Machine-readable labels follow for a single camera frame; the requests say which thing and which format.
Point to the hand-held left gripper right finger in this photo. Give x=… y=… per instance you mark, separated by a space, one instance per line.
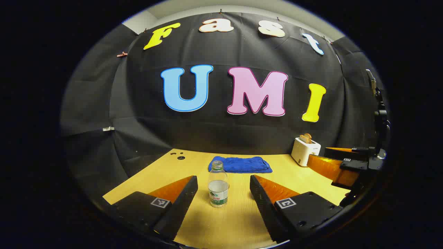
x=264 y=207

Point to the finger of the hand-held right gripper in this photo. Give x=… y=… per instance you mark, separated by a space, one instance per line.
x=346 y=153
x=332 y=171

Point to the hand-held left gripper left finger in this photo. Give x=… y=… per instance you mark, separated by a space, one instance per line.
x=180 y=207

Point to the clear plastic water bottle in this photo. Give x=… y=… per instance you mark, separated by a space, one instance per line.
x=218 y=188

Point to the white toaster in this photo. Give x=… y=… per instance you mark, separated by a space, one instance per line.
x=304 y=154

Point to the toast slice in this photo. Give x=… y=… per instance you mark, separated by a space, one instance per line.
x=305 y=138

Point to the blue towel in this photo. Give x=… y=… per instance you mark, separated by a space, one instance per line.
x=242 y=164

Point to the black backdrop cloth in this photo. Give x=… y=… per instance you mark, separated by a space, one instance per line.
x=138 y=103

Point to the black camera stand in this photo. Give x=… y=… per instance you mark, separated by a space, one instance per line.
x=380 y=117

